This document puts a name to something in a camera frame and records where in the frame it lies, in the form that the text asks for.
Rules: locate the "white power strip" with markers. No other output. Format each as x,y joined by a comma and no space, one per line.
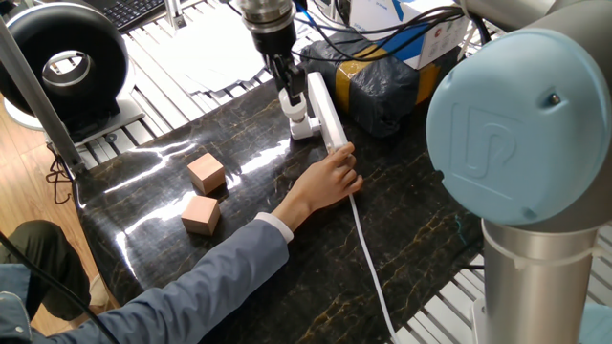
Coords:
327,114

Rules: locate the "right arm in blue-grey sleeve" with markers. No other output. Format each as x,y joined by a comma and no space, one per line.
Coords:
191,291

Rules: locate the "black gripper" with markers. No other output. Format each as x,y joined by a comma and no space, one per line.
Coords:
275,43

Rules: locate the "person's right hand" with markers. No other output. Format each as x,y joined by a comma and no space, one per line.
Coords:
325,184

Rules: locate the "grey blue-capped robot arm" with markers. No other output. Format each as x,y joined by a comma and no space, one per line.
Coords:
526,143

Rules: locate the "wooden cube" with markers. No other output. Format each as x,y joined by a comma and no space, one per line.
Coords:
206,174
201,217

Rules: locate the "white and blue cardboard box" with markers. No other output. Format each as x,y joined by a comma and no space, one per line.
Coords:
444,38

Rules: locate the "silver robot mounting plate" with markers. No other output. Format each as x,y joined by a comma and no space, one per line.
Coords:
478,320

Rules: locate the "black wrapped package yellow tape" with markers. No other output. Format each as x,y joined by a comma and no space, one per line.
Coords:
382,91

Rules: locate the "aluminium frame post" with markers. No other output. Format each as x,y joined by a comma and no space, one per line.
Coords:
171,14
43,105

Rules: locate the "white LED bulb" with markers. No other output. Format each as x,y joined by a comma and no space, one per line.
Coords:
294,112

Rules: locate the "person's dark trouser leg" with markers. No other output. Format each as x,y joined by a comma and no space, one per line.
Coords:
52,267

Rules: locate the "white plug-in bulb holder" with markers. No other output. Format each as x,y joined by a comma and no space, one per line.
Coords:
301,129

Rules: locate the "black keyboard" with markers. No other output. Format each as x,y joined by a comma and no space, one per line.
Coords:
134,12

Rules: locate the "person's blue-grey jacket torso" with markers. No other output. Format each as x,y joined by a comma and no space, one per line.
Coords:
12,306

